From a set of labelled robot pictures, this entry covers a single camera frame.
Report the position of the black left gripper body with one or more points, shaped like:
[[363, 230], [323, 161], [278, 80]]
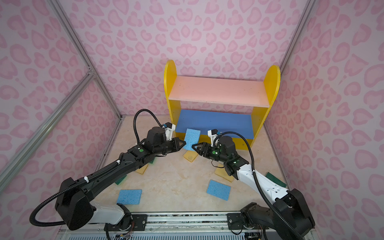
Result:
[[167, 145]]

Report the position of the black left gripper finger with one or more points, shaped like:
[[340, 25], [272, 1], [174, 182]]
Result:
[[176, 149], [180, 143]]

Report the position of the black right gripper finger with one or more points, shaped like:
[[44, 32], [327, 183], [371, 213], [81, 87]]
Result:
[[199, 151], [197, 146]]

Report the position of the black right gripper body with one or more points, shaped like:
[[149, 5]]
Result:
[[213, 153]]

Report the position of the yellow sponge shelf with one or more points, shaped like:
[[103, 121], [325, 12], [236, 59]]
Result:
[[190, 156]]

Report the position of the blue sponge floor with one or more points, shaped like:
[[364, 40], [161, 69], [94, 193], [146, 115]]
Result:
[[129, 197], [219, 190]]

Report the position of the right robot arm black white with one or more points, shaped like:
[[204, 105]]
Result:
[[287, 211]]

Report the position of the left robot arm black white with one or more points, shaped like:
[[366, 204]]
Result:
[[77, 207]]

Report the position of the yellow wooden shelf unit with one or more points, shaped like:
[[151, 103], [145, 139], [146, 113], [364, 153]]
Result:
[[204, 104]]

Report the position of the green scouring pad left upper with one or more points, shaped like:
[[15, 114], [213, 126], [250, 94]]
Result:
[[152, 162]]

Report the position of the green scouring pad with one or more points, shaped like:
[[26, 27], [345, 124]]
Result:
[[121, 180], [275, 180], [152, 162]]

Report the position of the yellow sponge right floor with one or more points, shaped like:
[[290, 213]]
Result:
[[221, 172]]

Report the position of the yellow sponge floor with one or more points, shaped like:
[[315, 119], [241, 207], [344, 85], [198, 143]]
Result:
[[221, 172], [142, 169]]

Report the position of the yellow sponge left floor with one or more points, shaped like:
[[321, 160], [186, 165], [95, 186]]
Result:
[[142, 169]]

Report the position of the green scouring pad far left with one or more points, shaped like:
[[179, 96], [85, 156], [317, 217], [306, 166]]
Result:
[[121, 180]]

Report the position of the green scouring pad far right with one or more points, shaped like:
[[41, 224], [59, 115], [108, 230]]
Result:
[[275, 180]]

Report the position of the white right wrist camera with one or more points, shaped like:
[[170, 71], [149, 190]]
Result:
[[213, 134]]

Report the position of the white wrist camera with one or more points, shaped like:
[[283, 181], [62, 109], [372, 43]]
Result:
[[213, 134], [169, 129]]

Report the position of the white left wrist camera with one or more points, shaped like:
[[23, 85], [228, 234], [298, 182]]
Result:
[[169, 129]]

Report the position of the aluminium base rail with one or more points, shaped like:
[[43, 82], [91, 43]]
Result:
[[176, 226]]

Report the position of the aluminium frame profile right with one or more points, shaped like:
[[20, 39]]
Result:
[[304, 19]]

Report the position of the aluminium frame profile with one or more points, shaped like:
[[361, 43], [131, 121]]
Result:
[[44, 70], [304, 19]]

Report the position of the aluminium frame profile left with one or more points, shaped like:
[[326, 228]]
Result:
[[44, 70]]

